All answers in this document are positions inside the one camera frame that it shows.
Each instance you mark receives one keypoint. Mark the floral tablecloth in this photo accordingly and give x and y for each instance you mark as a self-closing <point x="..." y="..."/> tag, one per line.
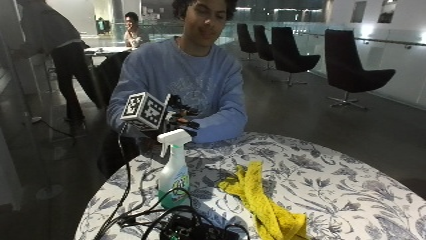
<point x="347" y="186"/>

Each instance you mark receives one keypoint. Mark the spray bottle with white trigger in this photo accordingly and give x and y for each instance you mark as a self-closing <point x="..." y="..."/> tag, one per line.
<point x="174" y="173"/>

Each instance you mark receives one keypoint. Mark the yellow cloth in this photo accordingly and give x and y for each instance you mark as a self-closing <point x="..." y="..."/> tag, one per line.
<point x="267" y="206"/>

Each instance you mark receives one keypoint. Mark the glass railing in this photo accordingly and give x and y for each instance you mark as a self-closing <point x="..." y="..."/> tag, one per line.
<point x="311" y="36"/>

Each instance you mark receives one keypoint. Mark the black chair with jacket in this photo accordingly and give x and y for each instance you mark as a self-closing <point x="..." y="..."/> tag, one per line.
<point x="109" y="76"/>

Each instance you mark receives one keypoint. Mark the white marker cube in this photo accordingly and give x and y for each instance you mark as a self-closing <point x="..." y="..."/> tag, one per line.
<point x="144" y="110"/>

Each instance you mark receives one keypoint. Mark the black electronic device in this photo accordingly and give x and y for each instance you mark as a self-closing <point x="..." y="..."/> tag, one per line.
<point x="191" y="230"/>

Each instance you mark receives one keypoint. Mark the the person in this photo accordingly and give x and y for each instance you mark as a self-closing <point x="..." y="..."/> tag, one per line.
<point x="195" y="73"/>

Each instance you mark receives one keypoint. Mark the white background table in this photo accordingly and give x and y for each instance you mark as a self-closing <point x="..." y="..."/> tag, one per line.
<point x="105" y="50"/>

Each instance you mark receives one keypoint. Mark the large black swivel chair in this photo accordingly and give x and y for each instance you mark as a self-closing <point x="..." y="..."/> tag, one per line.
<point x="351" y="73"/>

